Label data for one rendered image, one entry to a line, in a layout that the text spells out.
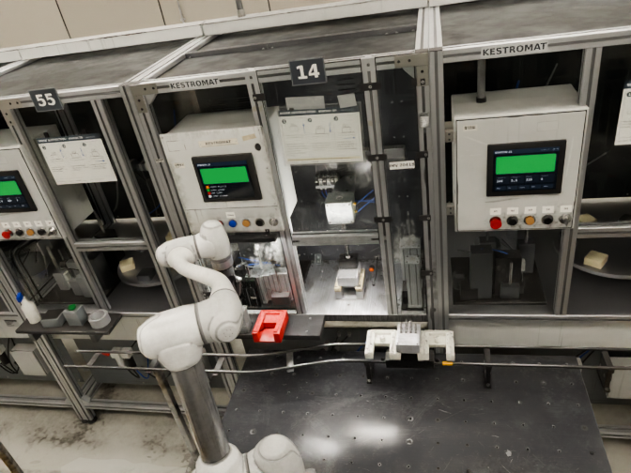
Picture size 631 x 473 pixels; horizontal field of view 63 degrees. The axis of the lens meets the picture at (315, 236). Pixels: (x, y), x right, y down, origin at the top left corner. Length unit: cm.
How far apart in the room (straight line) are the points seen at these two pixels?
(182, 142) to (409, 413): 142
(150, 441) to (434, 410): 180
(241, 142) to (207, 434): 104
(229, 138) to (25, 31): 510
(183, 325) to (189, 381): 20
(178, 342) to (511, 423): 132
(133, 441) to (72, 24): 458
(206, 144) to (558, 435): 173
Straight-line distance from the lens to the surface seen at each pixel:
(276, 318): 237
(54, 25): 669
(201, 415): 179
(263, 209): 212
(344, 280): 240
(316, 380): 243
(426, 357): 222
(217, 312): 160
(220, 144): 204
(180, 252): 208
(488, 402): 232
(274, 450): 190
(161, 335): 163
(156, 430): 345
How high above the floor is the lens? 246
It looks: 32 degrees down
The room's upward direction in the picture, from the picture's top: 10 degrees counter-clockwise
